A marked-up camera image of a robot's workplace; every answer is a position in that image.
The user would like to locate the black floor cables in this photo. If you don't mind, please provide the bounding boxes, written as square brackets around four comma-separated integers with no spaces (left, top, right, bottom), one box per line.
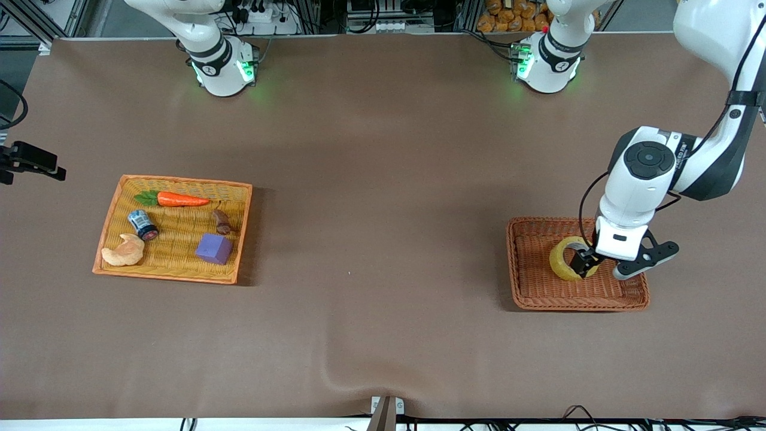
[413,406,766,431]

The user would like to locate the yellow tape roll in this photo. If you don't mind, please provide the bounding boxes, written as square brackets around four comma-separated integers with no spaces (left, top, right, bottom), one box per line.
[549,236,600,282]

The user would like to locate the white power strip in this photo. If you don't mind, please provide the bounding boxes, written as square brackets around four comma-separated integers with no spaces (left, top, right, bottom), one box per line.
[230,0,300,35]

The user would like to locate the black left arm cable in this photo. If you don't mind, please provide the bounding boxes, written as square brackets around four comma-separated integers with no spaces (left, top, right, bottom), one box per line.
[577,12,766,253]

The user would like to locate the yellow wicker tray orange rim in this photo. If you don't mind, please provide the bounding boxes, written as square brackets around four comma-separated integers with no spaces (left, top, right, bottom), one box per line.
[92,174,253,285]

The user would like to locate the purple foam cube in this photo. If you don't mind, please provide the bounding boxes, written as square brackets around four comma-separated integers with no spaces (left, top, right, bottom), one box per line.
[194,232,234,265]

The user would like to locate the toy croissant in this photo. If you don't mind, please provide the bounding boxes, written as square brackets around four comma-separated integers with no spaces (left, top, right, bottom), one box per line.
[101,233,145,268]

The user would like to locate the aluminium frame post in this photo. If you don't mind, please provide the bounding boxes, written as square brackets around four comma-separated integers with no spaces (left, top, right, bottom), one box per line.
[0,0,90,56]

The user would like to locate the small blue jar black lid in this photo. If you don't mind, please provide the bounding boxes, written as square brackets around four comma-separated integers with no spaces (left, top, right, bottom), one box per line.
[127,209,159,242]

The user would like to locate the brown toy root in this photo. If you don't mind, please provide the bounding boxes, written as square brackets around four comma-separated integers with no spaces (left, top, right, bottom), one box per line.
[212,202,240,235]

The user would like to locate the orange toy carrot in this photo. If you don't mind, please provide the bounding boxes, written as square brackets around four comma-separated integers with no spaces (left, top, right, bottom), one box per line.
[134,190,211,208]

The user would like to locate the bag of orange buns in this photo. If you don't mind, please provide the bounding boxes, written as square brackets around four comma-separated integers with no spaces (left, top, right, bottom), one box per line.
[477,0,551,34]

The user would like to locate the brown wicker basket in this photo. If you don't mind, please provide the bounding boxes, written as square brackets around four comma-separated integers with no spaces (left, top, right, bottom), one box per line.
[506,216,651,312]

